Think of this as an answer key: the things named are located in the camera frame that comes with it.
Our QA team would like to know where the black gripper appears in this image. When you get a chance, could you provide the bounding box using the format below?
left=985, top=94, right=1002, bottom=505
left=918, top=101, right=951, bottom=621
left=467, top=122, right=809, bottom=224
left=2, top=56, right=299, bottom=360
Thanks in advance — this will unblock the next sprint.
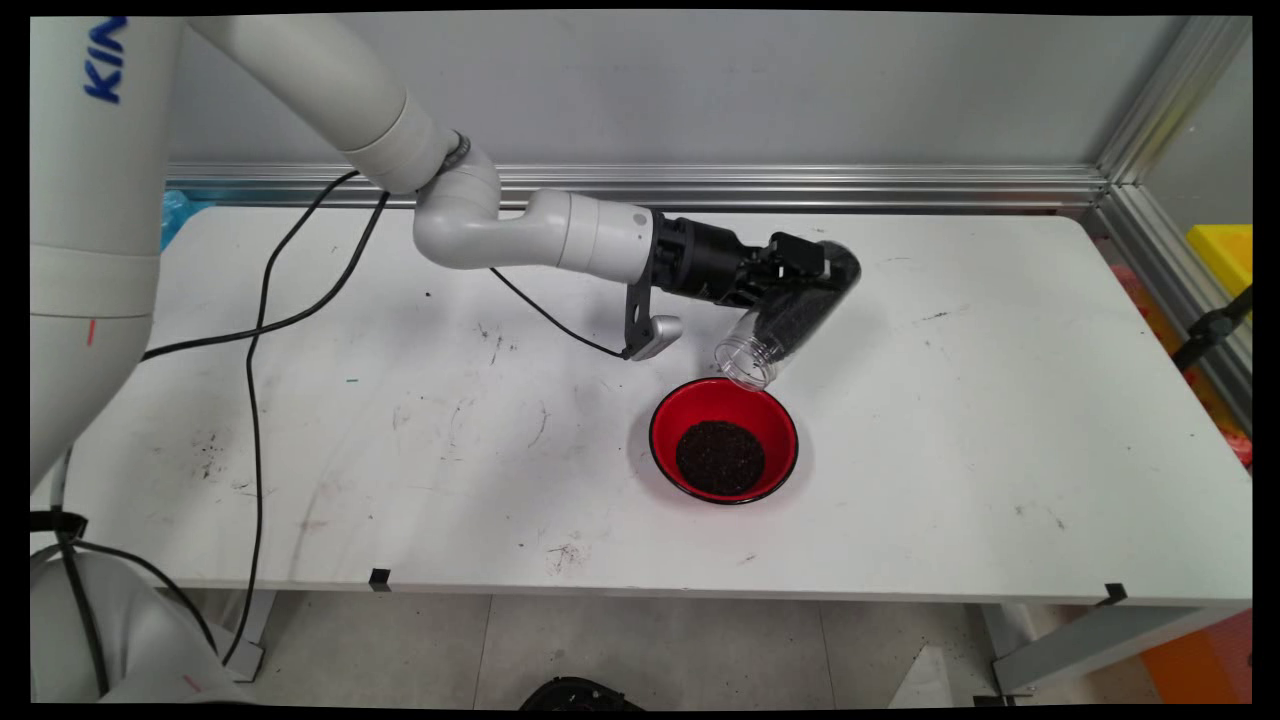
left=648, top=211, right=829, bottom=309

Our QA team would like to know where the clear plastic jar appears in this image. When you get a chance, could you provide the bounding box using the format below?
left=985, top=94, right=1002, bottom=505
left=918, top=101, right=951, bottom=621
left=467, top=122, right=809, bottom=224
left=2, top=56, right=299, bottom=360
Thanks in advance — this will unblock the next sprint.
left=713, top=238, right=863, bottom=392

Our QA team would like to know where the red bowl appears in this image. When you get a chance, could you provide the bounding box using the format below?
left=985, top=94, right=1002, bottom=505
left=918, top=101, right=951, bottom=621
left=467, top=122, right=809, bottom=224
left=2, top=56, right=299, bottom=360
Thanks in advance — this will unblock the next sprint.
left=648, top=376, right=801, bottom=507

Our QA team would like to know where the black stand rod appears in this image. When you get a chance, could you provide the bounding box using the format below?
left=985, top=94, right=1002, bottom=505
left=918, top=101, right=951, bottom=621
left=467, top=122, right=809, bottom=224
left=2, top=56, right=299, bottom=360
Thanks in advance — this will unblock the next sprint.
left=1172, top=287, right=1253, bottom=374

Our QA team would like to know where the yellow block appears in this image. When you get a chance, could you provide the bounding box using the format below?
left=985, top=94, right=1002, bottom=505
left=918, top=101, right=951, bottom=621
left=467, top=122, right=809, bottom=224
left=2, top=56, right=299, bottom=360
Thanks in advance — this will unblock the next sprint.
left=1186, top=224, right=1253, bottom=299

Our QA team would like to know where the grey metal table leg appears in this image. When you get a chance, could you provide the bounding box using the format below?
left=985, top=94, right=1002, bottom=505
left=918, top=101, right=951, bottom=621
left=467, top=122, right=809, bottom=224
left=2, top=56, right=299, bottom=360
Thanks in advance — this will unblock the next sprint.
left=212, top=590, right=278, bottom=684
left=978, top=600, right=1253, bottom=698

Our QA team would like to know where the black round floor object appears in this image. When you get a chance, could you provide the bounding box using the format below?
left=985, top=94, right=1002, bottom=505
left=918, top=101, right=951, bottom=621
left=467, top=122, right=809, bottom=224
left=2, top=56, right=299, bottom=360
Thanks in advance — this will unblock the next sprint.
left=518, top=676, right=648, bottom=711

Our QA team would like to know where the orange box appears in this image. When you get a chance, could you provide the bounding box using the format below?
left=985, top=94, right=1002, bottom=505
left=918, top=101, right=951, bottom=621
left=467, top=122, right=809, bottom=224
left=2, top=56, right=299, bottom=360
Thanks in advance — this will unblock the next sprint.
left=1140, top=608, right=1253, bottom=705

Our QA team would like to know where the blue plastic bags pile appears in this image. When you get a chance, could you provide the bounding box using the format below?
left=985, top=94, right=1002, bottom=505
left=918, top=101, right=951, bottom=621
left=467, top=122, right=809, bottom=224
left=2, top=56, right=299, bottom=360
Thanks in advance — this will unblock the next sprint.
left=160, top=188, right=201, bottom=256

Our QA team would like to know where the long aluminium frame rail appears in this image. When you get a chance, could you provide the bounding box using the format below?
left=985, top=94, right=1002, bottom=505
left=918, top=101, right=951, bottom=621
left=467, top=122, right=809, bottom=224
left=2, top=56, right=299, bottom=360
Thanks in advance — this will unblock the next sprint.
left=165, top=160, right=1111, bottom=214

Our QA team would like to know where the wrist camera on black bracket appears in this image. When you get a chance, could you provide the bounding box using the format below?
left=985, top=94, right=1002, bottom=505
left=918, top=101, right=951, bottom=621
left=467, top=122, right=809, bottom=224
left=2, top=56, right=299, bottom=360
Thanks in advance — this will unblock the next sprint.
left=621, top=265, right=685, bottom=363

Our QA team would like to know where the aluminium frame post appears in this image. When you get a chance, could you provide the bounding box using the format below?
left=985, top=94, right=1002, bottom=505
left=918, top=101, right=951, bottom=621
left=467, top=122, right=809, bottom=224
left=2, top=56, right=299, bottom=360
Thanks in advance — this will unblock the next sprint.
left=1093, top=15, right=1253, bottom=191

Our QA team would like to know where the black cable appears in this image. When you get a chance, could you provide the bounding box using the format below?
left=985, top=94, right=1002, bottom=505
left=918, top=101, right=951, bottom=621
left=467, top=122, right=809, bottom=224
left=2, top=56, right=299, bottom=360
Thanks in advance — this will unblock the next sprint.
left=220, top=170, right=361, bottom=669
left=30, top=540, right=219, bottom=661
left=143, top=190, right=629, bottom=361

